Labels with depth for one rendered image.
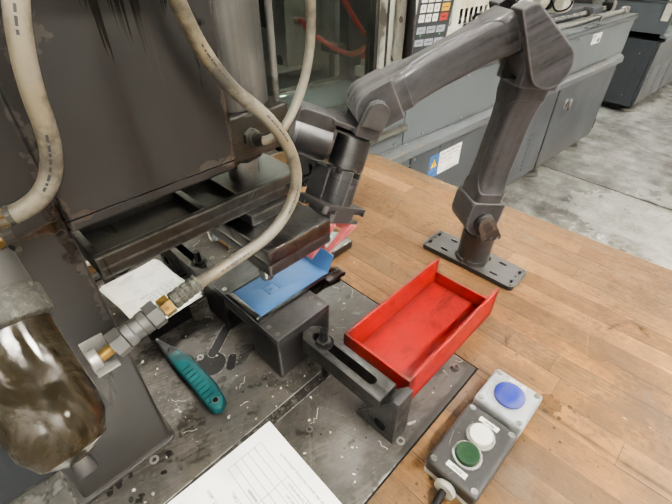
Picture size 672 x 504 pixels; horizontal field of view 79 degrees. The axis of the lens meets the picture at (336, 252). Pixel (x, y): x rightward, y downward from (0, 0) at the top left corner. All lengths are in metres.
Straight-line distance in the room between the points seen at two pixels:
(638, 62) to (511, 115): 4.39
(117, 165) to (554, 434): 0.60
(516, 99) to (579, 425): 0.47
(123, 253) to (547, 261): 0.77
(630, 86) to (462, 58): 4.52
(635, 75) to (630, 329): 4.36
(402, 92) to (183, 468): 0.57
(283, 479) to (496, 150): 0.57
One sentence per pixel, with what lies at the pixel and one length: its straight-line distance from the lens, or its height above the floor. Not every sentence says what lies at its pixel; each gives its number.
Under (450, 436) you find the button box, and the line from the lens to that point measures 0.58.
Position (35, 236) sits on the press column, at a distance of 0.39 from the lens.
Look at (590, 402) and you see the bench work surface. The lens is 0.72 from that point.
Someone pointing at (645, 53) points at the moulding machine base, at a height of 0.55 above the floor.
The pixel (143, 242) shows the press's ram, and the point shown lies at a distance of 0.46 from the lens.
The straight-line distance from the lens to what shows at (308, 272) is 0.67.
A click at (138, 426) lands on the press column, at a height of 0.96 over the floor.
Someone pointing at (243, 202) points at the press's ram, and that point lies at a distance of 0.50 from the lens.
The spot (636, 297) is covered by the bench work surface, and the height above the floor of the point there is 0.90.
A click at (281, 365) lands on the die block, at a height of 0.93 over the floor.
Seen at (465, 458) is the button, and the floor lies 0.94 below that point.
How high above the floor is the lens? 1.43
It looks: 38 degrees down
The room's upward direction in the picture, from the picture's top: straight up
